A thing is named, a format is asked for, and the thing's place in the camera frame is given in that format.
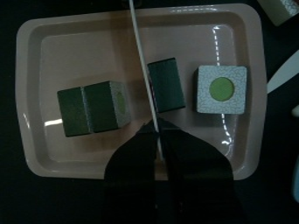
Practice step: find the green double sushi roll block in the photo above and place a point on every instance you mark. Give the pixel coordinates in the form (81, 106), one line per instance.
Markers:
(93, 109)

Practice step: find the white sushi piece green centre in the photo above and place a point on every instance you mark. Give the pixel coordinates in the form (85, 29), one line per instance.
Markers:
(221, 89)

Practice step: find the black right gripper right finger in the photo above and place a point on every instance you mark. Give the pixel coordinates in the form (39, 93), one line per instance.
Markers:
(197, 175)

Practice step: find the light blue object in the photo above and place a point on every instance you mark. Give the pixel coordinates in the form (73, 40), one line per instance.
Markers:
(295, 183)

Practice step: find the white sushi block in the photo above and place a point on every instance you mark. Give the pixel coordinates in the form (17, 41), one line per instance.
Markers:
(280, 10)

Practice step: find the white flat utensil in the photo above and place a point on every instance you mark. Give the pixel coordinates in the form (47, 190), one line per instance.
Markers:
(283, 74)

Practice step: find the beige plastic tray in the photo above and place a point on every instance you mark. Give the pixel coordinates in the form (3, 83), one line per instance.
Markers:
(77, 52)

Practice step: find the thin green sushi slice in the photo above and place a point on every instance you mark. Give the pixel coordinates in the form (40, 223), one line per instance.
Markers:
(165, 86)

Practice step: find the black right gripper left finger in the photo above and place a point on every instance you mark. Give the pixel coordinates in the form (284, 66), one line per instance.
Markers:
(129, 175)

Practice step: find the small white object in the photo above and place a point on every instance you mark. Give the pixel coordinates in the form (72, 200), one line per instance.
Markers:
(295, 111)

